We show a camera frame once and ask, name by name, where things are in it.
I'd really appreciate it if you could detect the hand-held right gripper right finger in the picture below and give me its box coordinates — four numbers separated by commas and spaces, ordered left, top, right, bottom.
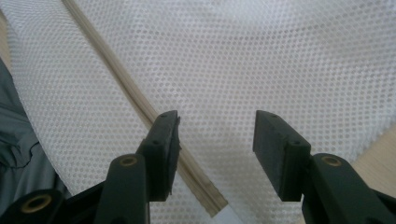
252, 109, 312, 203

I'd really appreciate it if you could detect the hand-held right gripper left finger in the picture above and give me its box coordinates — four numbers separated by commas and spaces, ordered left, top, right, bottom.
135, 109, 182, 203

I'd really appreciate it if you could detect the white mesh laundry bag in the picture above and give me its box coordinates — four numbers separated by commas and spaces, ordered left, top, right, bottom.
0, 0, 396, 224

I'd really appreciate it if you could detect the grey clothing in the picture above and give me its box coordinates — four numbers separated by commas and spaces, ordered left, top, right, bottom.
0, 58, 73, 209

